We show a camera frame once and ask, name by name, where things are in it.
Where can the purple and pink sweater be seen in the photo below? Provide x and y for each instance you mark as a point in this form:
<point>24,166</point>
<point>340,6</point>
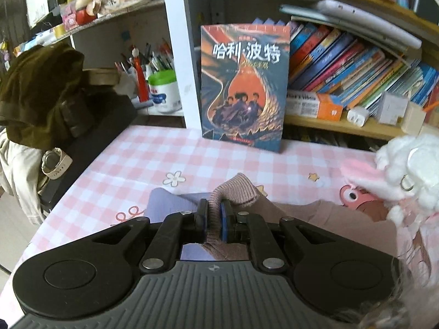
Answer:
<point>308,219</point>

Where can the dark olive jacket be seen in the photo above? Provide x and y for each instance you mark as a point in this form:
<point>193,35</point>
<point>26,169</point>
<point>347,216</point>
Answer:
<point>37,89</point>

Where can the white charger cube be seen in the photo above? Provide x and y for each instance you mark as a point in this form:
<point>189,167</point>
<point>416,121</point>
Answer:
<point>358,116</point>

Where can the orange and white box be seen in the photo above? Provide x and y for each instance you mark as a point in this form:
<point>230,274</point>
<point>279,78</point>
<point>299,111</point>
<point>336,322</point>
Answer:
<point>315,108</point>

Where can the pink checked desk mat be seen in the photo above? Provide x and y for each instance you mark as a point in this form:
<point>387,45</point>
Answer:
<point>137,164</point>

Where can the small beige box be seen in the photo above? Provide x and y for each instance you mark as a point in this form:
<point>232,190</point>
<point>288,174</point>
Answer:
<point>415,118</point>

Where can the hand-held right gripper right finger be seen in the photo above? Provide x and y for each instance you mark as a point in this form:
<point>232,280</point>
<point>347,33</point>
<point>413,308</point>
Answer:
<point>224,221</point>

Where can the bunch of pens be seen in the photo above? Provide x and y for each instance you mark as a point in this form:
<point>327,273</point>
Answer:
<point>154,60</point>

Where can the white cloth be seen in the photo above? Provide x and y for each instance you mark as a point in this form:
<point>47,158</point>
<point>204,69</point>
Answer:
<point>19,181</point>

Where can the white jar green lid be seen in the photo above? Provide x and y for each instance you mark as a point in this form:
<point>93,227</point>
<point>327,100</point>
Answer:
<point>164,92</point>

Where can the dark fantasy novel book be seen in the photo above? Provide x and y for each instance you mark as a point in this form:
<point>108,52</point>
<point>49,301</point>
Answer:
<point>240,85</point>

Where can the white wooden bookshelf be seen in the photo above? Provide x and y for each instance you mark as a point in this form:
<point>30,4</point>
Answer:
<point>175,41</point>

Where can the white tablet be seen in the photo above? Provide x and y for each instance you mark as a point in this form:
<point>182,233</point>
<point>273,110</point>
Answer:
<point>370,24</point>

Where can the row of colourful books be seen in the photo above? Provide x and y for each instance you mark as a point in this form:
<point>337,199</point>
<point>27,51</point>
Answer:
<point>343,65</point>

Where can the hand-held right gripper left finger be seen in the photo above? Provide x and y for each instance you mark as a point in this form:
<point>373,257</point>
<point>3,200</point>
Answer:
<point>202,222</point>

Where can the white plush bunny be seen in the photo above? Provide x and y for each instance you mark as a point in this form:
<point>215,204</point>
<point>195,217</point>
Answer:
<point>411,164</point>

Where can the red tassel pendant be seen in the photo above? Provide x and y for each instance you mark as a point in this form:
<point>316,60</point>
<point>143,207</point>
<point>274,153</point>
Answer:
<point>141,78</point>

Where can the red round ornament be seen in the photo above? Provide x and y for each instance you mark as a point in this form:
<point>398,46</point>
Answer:
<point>85,16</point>

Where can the small white box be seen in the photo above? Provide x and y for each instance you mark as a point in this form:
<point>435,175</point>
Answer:
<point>392,108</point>

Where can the beige wristwatch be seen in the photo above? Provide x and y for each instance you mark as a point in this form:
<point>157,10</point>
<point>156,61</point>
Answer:
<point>55,162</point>

